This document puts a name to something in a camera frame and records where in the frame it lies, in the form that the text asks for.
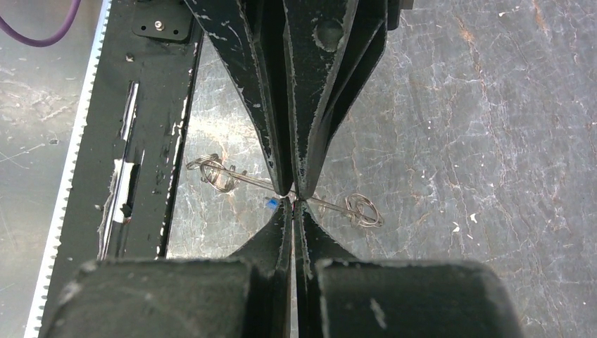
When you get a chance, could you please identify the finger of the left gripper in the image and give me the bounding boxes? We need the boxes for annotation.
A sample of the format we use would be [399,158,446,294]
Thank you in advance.
[186,1,291,196]
[283,1,388,199]

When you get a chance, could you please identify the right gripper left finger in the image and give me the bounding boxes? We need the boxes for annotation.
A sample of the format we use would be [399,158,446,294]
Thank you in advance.
[44,198,292,337]

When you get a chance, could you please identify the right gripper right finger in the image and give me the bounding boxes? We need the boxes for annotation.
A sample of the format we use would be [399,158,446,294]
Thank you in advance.
[294,201,523,337]

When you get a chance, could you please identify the large metal disc keyring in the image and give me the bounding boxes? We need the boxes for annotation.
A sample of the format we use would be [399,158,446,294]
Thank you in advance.
[186,153,384,227]

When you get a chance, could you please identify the silver key blue tag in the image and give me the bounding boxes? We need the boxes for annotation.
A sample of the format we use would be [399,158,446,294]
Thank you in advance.
[265,197,280,210]

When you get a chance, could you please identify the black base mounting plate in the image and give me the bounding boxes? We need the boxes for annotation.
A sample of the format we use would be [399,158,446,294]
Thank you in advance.
[25,1,203,337]

